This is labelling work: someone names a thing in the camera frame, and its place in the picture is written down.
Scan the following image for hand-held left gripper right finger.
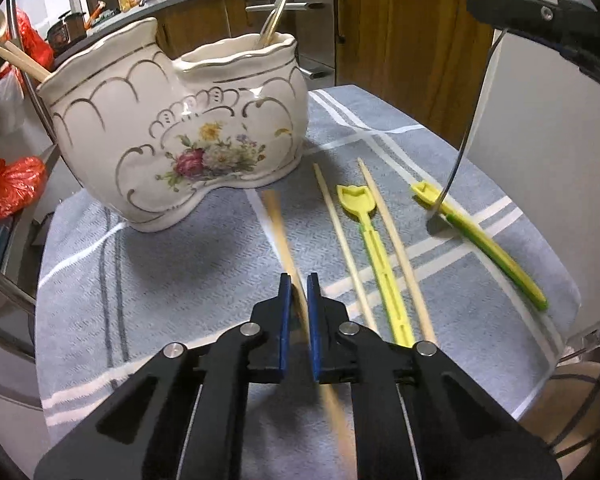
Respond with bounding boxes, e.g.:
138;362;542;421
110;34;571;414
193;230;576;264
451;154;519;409
306;272;563;480

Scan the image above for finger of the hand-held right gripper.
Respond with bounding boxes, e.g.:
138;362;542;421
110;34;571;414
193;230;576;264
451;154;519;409
466;0;600;101

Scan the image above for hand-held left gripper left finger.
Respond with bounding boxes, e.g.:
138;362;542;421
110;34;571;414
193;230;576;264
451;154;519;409
34;272;293;480

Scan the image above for wooden chopstick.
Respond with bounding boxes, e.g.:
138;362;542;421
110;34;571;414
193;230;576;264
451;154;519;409
0;40;51;84
261;189;360;480
357;157;437;344
313;162;379;334

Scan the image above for yellow tulip-tipped plastic utensil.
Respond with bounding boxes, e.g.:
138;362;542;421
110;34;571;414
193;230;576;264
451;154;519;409
335;184;415;349
410;181;549;311

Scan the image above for white floral ceramic utensil holder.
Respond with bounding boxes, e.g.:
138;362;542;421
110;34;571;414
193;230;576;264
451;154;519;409
35;17;311;234

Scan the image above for grey checked tablecloth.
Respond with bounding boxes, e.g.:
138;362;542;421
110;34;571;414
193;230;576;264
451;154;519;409
35;85;582;480

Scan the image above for wooden kitchen base cabinets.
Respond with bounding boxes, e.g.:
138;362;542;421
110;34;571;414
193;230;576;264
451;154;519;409
150;0;499;147

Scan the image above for built-in steel oven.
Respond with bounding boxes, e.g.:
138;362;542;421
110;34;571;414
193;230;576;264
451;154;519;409
245;0;339;87

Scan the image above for stainless steel shelf rack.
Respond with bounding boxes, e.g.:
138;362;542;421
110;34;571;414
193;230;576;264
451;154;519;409
0;0;77;397

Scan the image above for crumpled red plastic bag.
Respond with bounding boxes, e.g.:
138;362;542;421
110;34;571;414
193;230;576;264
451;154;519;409
0;156;49;242

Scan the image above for hanging white plastic bag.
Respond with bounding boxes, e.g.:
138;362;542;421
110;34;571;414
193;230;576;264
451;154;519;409
0;67;27;134

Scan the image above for dark red rice cooker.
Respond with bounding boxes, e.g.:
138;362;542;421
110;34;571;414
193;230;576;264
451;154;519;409
47;10;89;49

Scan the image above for hanging red plastic bag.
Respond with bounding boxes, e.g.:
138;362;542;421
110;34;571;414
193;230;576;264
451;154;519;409
7;7;56;69

